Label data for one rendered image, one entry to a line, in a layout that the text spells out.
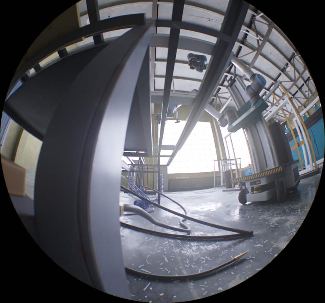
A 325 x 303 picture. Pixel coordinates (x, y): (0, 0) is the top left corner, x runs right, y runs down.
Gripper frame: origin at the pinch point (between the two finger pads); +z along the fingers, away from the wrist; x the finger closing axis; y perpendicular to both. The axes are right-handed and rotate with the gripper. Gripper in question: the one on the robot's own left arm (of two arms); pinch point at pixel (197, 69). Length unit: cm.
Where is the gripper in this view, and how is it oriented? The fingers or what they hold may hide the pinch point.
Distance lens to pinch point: 113.5
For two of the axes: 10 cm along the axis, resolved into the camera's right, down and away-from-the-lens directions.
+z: 0.1, 9.1, -4.1
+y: 0.7, -4.1, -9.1
